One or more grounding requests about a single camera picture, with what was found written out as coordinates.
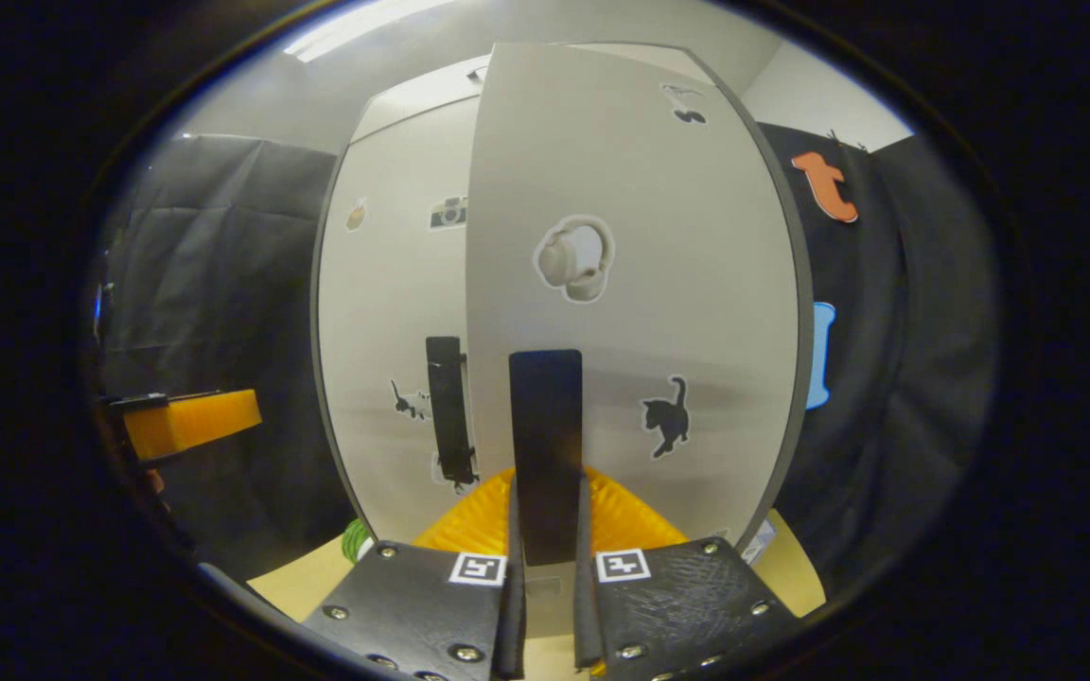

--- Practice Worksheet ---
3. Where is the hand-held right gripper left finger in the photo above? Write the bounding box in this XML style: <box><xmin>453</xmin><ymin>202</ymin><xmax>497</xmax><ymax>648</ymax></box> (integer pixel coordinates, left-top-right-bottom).
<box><xmin>304</xmin><ymin>468</ymin><xmax>527</xmax><ymax>681</ymax></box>

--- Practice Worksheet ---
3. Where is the white shoe cabinet door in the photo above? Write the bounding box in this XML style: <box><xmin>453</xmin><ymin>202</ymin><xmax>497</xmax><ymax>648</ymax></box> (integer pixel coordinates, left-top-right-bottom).
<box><xmin>316</xmin><ymin>95</ymin><xmax>484</xmax><ymax>545</ymax></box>
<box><xmin>466</xmin><ymin>43</ymin><xmax>813</xmax><ymax>568</ymax></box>

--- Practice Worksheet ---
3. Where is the white cabinet drawer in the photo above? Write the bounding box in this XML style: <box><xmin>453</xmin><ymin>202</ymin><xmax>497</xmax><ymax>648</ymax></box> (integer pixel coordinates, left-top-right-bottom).
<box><xmin>351</xmin><ymin>55</ymin><xmax>489</xmax><ymax>145</ymax></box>

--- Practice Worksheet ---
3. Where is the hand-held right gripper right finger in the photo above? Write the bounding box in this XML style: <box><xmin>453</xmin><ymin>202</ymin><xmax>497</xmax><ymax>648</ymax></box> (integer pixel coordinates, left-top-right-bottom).
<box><xmin>573</xmin><ymin>468</ymin><xmax>801</xmax><ymax>681</ymax></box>

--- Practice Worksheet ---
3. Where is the long ceiling light panel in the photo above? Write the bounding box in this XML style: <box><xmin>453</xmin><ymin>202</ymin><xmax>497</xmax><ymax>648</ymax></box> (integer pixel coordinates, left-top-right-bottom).
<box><xmin>282</xmin><ymin>0</ymin><xmax>456</xmax><ymax>63</ymax></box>

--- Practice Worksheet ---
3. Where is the black door handle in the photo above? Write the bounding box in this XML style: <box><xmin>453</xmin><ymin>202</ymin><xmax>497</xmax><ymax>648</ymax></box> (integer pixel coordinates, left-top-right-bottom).
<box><xmin>509</xmin><ymin>350</ymin><xmax>584</xmax><ymax>567</ymax></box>
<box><xmin>425</xmin><ymin>336</ymin><xmax>480</xmax><ymax>488</ymax></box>

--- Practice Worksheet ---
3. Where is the white double-door shoe cabinet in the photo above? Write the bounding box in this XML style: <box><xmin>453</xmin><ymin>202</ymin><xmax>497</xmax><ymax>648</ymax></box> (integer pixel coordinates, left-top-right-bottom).
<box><xmin>310</xmin><ymin>40</ymin><xmax>816</xmax><ymax>568</ymax></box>

